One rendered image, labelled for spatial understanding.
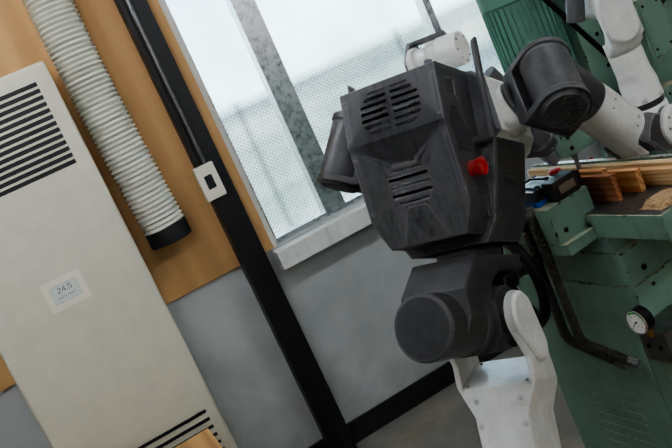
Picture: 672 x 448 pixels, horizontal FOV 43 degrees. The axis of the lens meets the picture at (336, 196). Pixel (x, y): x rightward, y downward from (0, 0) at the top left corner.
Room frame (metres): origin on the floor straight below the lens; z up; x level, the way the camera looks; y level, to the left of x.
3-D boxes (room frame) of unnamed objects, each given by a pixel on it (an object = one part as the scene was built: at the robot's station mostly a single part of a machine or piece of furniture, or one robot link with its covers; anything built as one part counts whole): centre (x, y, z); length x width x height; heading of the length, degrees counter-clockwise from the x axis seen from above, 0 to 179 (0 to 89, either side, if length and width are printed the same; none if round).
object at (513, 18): (2.14, -0.60, 1.35); 0.18 x 0.18 x 0.31
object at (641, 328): (1.81, -0.52, 0.65); 0.06 x 0.04 x 0.08; 25
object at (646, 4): (2.09, -0.86, 1.23); 0.09 x 0.08 x 0.15; 115
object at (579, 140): (2.14, -0.62, 1.03); 0.14 x 0.07 x 0.09; 115
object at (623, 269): (2.19, -0.71, 0.76); 0.57 x 0.45 x 0.09; 115
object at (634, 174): (2.03, -0.61, 0.93); 0.26 x 0.02 x 0.06; 25
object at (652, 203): (1.80, -0.66, 0.91); 0.10 x 0.07 x 0.02; 115
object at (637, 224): (2.02, -0.54, 0.87); 0.61 x 0.30 x 0.06; 25
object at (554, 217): (1.98, -0.46, 0.91); 0.15 x 0.14 x 0.09; 25
